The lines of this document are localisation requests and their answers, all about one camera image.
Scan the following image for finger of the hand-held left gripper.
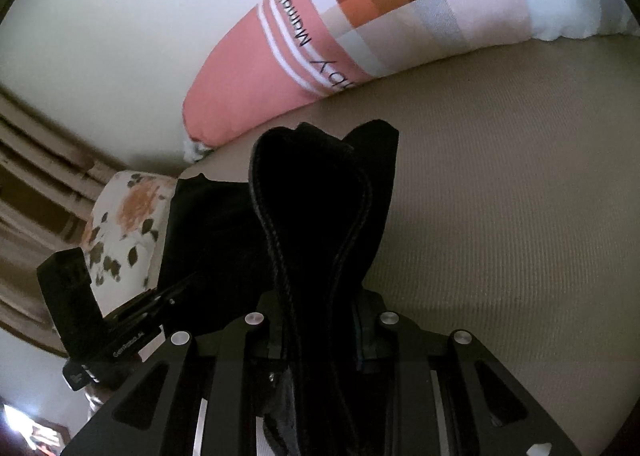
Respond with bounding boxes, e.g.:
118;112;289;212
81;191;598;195
106;275;202;324

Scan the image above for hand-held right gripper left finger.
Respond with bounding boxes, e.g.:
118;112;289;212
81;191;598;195
60;311;288;456

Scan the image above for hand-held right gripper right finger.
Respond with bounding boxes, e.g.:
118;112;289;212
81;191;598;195
356;292;585;456

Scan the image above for black pants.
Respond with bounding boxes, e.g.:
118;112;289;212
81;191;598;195
157;120;401;456

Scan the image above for person's left hand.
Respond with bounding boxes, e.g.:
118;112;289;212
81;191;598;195
86;378;121;423

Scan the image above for floral white pillow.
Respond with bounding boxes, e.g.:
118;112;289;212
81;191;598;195
80;170;179;319

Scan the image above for brown striped curtain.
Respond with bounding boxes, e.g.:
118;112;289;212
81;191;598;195
0;85;132;353

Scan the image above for checked orange white pillow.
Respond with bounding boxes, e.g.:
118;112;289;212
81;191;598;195
181;0;640;160

